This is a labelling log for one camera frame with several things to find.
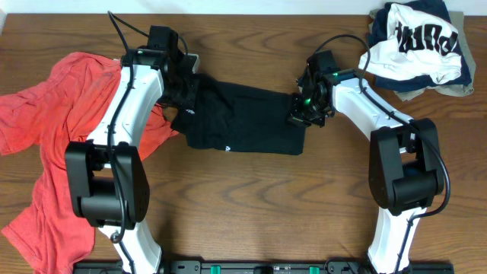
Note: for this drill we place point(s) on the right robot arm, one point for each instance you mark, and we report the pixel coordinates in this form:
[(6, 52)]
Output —
[(405, 171)]

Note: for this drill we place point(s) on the white printed t-shirt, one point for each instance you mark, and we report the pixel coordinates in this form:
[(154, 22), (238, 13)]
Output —
[(414, 49)]

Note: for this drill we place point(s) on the red t-shirt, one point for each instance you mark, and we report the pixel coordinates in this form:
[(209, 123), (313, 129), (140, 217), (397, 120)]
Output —
[(66, 107)]

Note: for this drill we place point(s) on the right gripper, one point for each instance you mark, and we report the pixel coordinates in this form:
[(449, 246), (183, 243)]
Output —
[(301, 112)]

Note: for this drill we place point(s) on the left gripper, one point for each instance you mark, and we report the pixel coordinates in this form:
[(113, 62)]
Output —
[(188, 93)]

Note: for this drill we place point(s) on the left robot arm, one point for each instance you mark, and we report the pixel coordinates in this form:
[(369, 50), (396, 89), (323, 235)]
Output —
[(107, 182)]

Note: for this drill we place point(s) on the navy blue garment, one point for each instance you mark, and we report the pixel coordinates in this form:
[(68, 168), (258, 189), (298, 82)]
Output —
[(414, 85)]

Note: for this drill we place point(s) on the black t-shirt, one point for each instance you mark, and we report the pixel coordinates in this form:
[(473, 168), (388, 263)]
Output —
[(238, 118)]

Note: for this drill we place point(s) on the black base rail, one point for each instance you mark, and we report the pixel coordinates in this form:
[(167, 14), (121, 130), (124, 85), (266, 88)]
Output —
[(330, 267)]

